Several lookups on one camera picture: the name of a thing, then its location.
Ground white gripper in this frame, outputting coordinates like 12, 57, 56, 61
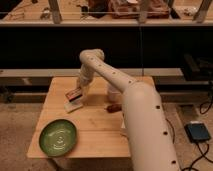
76, 68, 94, 94

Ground green bowl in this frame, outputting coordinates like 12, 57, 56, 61
39, 119, 77, 157

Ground wooden table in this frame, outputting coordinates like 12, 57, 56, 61
27, 77, 130, 159

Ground black cable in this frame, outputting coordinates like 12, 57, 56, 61
165, 96, 213, 171

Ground wooden shelf with clutter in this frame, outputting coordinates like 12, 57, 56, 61
0, 0, 213, 26

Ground white sponge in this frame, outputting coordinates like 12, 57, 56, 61
64, 99, 83, 113

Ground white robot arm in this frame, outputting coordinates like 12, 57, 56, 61
78, 49, 181, 171

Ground dark orange-labelled eraser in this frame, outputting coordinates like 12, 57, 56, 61
65, 88, 82, 101

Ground small brown object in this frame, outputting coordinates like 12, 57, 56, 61
106, 104, 122, 113

